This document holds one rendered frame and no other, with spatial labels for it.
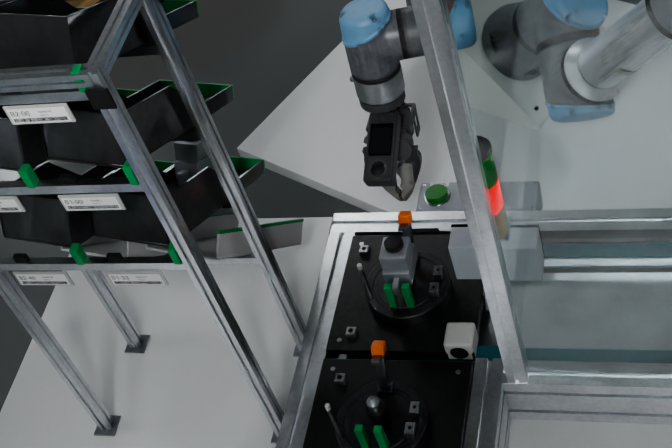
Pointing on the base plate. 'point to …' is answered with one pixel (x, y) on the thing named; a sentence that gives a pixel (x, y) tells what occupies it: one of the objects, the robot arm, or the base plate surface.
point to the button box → (442, 202)
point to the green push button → (436, 194)
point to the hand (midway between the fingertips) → (401, 197)
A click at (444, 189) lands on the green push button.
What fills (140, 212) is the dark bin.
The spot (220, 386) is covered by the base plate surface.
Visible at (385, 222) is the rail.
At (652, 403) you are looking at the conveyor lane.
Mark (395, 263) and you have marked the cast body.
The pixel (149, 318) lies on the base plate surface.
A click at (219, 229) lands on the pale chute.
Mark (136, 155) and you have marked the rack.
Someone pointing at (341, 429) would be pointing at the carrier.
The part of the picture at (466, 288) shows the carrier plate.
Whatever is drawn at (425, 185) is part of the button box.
